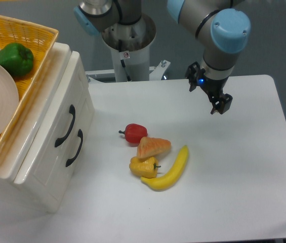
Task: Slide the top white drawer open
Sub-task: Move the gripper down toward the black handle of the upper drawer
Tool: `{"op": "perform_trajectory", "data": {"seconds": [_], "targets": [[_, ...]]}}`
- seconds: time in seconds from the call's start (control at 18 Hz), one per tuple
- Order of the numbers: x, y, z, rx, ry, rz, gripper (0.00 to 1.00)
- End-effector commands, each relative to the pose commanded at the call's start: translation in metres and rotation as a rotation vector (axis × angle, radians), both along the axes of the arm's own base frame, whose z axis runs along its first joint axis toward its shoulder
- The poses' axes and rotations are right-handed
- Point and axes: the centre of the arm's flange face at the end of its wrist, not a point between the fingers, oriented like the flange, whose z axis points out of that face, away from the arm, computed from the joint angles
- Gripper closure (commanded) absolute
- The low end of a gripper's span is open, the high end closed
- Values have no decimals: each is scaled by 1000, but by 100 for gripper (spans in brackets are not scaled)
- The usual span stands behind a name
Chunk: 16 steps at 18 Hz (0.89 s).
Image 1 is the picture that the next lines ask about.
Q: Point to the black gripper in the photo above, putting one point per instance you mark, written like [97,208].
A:
[212,87]

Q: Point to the white drawer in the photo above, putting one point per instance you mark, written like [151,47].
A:
[58,124]
[66,154]

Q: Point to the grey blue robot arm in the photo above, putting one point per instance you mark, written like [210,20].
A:
[223,30]

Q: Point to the white drawer cabinet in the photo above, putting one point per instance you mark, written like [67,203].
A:
[31,194]

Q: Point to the orange toast slice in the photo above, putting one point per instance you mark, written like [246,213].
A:
[152,146]

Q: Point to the red bell pepper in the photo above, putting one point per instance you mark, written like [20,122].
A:
[133,133]

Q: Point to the yellow banana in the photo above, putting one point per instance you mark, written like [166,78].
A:
[172,176]

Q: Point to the yellow bell pepper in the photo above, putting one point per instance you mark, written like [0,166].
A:
[144,167]

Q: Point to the green bell pepper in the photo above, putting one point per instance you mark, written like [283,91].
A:
[16,59]

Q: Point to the yellow woven basket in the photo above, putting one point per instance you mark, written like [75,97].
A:
[28,44]

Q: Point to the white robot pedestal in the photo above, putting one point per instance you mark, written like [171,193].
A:
[130,49]

